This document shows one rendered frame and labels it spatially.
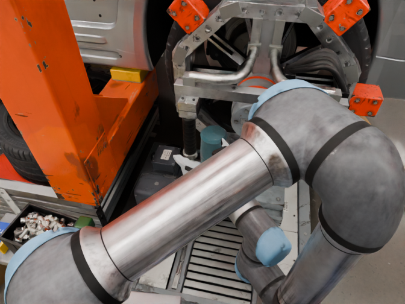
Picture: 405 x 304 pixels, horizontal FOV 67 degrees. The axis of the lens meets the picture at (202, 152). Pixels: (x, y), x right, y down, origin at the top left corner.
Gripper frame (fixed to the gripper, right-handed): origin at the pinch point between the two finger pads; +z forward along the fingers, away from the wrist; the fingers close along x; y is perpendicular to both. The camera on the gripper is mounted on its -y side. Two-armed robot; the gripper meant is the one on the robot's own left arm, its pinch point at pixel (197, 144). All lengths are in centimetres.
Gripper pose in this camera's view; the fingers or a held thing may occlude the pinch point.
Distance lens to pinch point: 83.1
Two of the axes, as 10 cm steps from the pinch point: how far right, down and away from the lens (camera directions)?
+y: -0.5, 7.1, 7.0
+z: -4.9, -6.3, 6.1
